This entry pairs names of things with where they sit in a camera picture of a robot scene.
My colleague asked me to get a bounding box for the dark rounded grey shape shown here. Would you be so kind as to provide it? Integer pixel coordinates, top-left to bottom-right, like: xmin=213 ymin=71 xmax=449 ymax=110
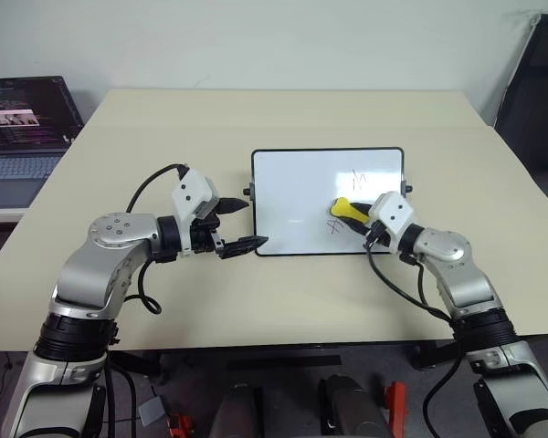
xmin=318 ymin=373 xmax=396 ymax=438

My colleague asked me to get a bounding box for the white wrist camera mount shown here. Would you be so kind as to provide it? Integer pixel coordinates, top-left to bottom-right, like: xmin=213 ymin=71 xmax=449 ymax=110
xmin=368 ymin=191 xmax=416 ymax=255
xmin=171 ymin=167 xmax=219 ymax=255

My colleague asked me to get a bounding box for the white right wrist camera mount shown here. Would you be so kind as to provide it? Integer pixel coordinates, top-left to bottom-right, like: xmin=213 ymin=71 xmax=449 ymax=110
xmin=368 ymin=191 xmax=416 ymax=255

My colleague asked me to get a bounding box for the red clamp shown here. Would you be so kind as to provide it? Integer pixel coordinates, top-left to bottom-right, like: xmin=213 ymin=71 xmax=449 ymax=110
xmin=168 ymin=412 xmax=195 ymax=438
xmin=385 ymin=381 xmax=408 ymax=428

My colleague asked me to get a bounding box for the grey open laptop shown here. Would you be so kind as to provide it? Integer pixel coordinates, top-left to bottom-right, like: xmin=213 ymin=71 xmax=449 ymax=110
xmin=0 ymin=76 xmax=85 ymax=211

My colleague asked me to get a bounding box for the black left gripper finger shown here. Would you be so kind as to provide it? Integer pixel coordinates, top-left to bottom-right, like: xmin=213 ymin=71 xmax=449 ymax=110
xmin=215 ymin=235 xmax=270 ymax=261
xmin=216 ymin=196 xmax=249 ymax=216

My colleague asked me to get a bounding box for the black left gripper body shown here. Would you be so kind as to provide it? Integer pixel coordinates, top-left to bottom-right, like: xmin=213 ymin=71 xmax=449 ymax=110
xmin=189 ymin=212 xmax=226 ymax=257

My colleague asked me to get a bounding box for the white side desk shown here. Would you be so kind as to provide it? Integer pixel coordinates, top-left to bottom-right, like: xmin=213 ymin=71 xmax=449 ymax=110
xmin=0 ymin=205 xmax=29 ymax=225

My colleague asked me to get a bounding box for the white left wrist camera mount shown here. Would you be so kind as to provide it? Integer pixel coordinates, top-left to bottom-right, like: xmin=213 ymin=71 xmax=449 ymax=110
xmin=171 ymin=167 xmax=219 ymax=255

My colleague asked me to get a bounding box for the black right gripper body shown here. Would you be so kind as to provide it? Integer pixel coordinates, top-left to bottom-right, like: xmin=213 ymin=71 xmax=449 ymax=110
xmin=364 ymin=220 xmax=391 ymax=250

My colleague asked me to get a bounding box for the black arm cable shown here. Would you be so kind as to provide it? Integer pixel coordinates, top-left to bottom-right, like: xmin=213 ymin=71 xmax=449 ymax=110
xmin=121 ymin=162 xmax=187 ymax=316
xmin=364 ymin=232 xmax=468 ymax=438

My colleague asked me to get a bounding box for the black office chair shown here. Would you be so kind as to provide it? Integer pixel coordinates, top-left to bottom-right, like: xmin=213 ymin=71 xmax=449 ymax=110
xmin=492 ymin=12 xmax=548 ymax=203

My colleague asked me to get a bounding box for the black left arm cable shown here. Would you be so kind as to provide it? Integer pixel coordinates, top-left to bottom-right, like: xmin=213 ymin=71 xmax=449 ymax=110
xmin=121 ymin=162 xmax=187 ymax=316

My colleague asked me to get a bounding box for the grey square pad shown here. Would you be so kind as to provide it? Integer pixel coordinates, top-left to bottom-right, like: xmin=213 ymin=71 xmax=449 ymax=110
xmin=138 ymin=398 xmax=166 ymax=426

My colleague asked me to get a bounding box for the black table frame crossbar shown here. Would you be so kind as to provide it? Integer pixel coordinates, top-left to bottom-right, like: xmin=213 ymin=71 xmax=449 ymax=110
xmin=157 ymin=341 xmax=436 ymax=371

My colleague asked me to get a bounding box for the small black-framed whiteboard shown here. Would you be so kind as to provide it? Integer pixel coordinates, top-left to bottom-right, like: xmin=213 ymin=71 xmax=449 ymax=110
xmin=242 ymin=146 xmax=415 ymax=258

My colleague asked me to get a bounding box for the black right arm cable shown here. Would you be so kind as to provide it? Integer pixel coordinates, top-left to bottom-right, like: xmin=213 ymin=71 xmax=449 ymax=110
xmin=364 ymin=232 xmax=468 ymax=438

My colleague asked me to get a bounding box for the yellow whiteboard eraser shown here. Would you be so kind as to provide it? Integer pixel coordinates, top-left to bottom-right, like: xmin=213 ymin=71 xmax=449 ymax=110
xmin=330 ymin=196 xmax=372 ymax=225

